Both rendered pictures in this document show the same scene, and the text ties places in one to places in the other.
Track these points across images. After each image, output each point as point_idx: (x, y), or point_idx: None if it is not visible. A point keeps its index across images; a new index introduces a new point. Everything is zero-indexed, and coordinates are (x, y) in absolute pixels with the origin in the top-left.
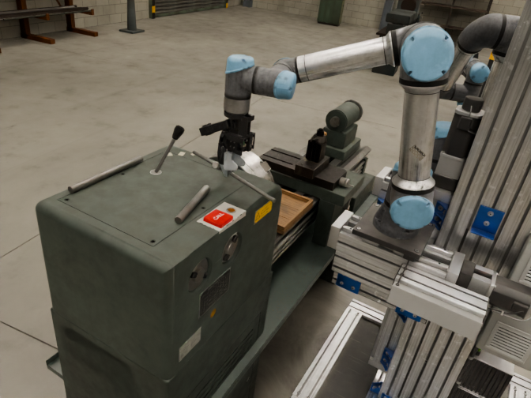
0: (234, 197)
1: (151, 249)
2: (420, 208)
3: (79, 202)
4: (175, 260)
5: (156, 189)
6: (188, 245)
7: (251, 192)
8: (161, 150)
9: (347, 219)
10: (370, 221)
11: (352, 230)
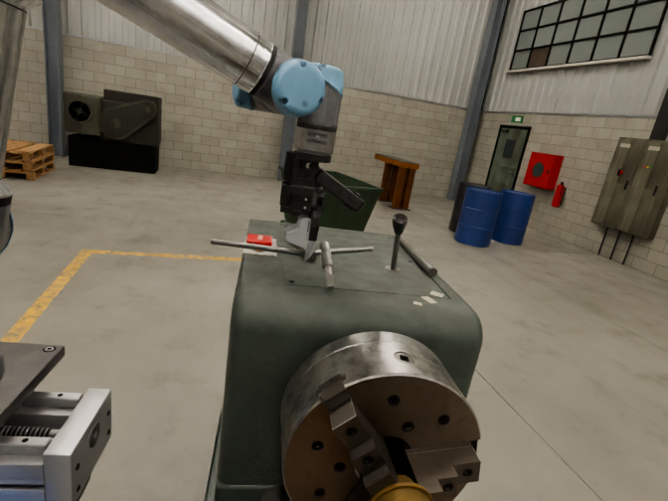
0: (273, 262)
1: (278, 223)
2: None
3: (378, 238)
4: (254, 221)
5: (354, 254)
6: (256, 227)
7: (261, 271)
8: (455, 297)
9: (68, 418)
10: (11, 374)
11: (57, 392)
